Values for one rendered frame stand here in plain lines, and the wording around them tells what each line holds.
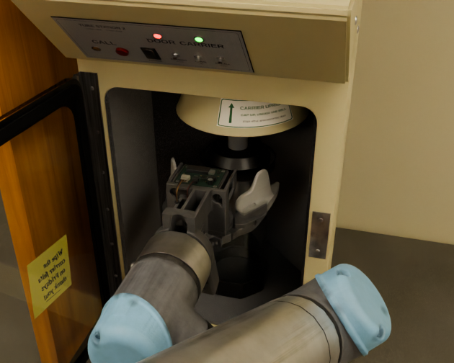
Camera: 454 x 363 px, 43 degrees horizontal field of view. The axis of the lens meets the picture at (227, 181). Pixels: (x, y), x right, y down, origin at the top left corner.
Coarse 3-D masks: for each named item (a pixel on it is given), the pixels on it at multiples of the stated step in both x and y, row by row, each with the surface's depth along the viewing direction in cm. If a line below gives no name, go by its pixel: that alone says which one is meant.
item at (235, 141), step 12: (216, 144) 81; (228, 144) 80; (240, 144) 79; (252, 144) 81; (216, 156) 79; (228, 156) 78; (240, 156) 78; (252, 156) 78; (264, 156) 79; (228, 168) 78; (240, 168) 78; (252, 168) 78
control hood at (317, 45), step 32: (32, 0) 54; (64, 0) 53; (96, 0) 52; (128, 0) 51; (160, 0) 50; (192, 0) 49; (224, 0) 49; (256, 0) 48; (288, 0) 48; (320, 0) 48; (352, 0) 49; (64, 32) 59; (256, 32) 52; (288, 32) 51; (320, 32) 50; (352, 32) 54; (160, 64) 63; (256, 64) 58; (288, 64) 57; (320, 64) 56
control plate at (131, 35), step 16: (80, 32) 58; (96, 32) 58; (112, 32) 57; (128, 32) 56; (144, 32) 56; (160, 32) 55; (176, 32) 54; (192, 32) 54; (208, 32) 53; (224, 32) 53; (240, 32) 52; (80, 48) 62; (112, 48) 61; (128, 48) 60; (160, 48) 58; (176, 48) 58; (192, 48) 57; (208, 48) 56; (224, 48) 56; (240, 48) 55; (176, 64) 62; (192, 64) 61; (208, 64) 60; (224, 64) 59; (240, 64) 59
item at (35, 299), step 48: (48, 144) 64; (0, 192) 58; (48, 192) 66; (0, 240) 59; (48, 240) 67; (0, 288) 61; (48, 288) 69; (96, 288) 80; (0, 336) 62; (48, 336) 71
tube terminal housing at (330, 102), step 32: (96, 64) 68; (128, 64) 67; (352, 64) 65; (224, 96) 66; (256, 96) 65; (288, 96) 64; (320, 96) 63; (320, 128) 65; (320, 160) 67; (320, 192) 69
